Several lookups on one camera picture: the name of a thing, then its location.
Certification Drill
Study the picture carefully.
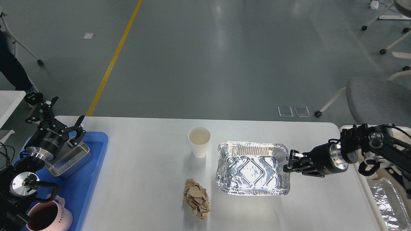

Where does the crumpled brown paper ball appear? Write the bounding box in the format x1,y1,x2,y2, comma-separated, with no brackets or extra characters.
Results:
182,178,210,220

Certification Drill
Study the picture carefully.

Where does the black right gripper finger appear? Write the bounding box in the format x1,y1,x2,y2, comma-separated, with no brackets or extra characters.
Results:
283,164,305,173
287,150,304,167

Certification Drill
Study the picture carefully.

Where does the white chair legs top right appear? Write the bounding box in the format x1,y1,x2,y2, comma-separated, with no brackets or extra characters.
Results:
361,0,411,82

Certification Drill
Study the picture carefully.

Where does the blue plastic tray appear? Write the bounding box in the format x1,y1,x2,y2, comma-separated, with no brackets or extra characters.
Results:
36,132,109,231

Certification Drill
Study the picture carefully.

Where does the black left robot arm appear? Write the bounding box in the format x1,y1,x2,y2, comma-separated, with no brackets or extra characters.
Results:
0,97,86,231

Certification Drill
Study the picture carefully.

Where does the pink ribbed mug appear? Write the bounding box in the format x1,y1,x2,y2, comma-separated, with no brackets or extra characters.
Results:
25,195,73,231

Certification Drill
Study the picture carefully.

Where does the aluminium foil tray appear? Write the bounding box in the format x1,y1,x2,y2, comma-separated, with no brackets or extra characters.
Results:
215,141,290,196

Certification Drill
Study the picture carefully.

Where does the right floor outlet plate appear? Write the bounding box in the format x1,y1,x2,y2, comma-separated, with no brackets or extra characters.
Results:
294,106,310,117

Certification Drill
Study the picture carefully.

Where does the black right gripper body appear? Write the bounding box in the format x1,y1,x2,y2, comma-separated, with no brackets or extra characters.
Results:
302,143,348,177

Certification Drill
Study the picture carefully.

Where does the floor outlet plate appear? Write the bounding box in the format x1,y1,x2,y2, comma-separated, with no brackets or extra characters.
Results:
294,106,310,117
277,106,294,117

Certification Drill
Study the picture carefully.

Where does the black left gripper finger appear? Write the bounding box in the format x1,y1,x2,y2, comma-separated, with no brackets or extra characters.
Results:
67,115,86,147
25,96,59,128

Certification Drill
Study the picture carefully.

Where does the white paper on floor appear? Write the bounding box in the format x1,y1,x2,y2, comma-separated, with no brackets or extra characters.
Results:
83,33,95,39

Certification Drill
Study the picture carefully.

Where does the white paper cup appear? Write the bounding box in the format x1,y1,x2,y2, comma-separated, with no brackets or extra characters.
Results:
188,127,211,159

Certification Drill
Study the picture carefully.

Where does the grey office chair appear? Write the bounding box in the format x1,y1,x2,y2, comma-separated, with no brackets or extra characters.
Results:
314,77,411,128

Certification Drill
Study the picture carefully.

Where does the seated person in black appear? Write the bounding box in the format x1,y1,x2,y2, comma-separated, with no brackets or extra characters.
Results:
0,31,43,107

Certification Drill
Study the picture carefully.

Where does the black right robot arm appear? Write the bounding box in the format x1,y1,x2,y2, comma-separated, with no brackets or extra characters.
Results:
283,124,411,199

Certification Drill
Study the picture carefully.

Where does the stainless steel square dish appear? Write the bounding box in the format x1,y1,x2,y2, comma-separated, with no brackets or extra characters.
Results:
45,141,92,179

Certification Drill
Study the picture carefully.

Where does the left floor outlet plate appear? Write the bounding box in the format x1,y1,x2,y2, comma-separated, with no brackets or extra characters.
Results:
277,106,294,117

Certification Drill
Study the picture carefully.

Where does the white side table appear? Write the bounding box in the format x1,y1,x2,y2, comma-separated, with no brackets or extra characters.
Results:
0,90,26,128

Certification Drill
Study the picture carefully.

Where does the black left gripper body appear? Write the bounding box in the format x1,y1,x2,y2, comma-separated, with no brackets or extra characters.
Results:
25,124,69,161

